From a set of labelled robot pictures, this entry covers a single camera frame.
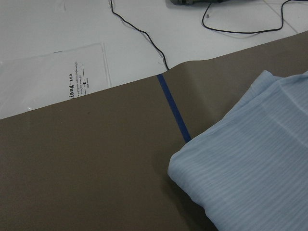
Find black table cable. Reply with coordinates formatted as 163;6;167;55
201;0;308;34
108;0;169;70

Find clear plastic bag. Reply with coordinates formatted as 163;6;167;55
0;43;111;119

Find light blue button-up shirt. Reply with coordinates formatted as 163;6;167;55
168;71;308;231

